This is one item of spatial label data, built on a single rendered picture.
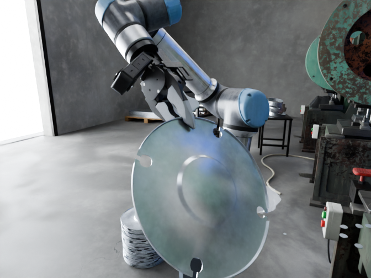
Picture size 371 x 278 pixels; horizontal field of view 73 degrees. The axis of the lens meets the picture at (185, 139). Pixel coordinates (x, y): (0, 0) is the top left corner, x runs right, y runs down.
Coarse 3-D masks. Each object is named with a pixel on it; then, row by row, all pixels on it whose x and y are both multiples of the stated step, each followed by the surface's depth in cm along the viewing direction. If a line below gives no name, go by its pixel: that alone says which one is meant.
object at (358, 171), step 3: (354, 168) 104; (357, 168) 104; (360, 168) 103; (354, 171) 101; (357, 171) 100; (360, 171) 100; (363, 171) 101; (366, 171) 101; (369, 171) 100; (357, 174) 100; (360, 174) 99; (363, 174) 99; (366, 174) 99; (369, 174) 98; (360, 177) 102; (363, 177) 101; (360, 180) 102; (363, 180) 102
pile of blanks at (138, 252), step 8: (128, 232) 148; (136, 232) 146; (128, 240) 151; (136, 240) 148; (144, 240) 147; (128, 248) 152; (136, 248) 149; (144, 248) 148; (152, 248) 150; (128, 256) 154; (136, 256) 150; (144, 256) 150; (152, 256) 151; (160, 256) 155; (136, 264) 152; (144, 264) 151; (152, 264) 153
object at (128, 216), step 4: (132, 208) 169; (124, 212) 163; (128, 212) 164; (132, 212) 164; (124, 216) 159; (128, 216) 159; (132, 216) 159; (124, 220) 155; (128, 220) 155; (132, 220) 155; (136, 220) 155; (124, 224) 151; (128, 224) 151; (132, 224) 151; (136, 224) 151; (132, 228) 147; (136, 228) 147; (140, 228) 147
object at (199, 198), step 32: (160, 128) 46; (224, 128) 54; (160, 160) 43; (192, 160) 46; (224, 160) 50; (160, 192) 40; (192, 192) 43; (224, 192) 46; (256, 192) 51; (160, 224) 38; (192, 224) 41; (224, 224) 44; (256, 224) 48; (192, 256) 39; (224, 256) 42; (256, 256) 44
